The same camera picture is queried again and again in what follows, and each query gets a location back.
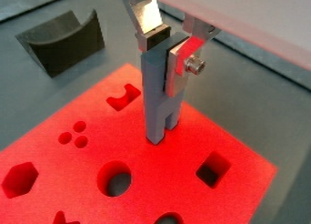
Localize blue-grey double-square peg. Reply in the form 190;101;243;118
142;33;187;145

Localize black curved block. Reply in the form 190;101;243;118
16;11;105;77

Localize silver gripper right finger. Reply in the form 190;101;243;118
166;16;221;97

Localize red shape-sorting board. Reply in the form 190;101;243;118
0;65;278;224

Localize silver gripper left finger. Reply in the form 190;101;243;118
123;0;171;52

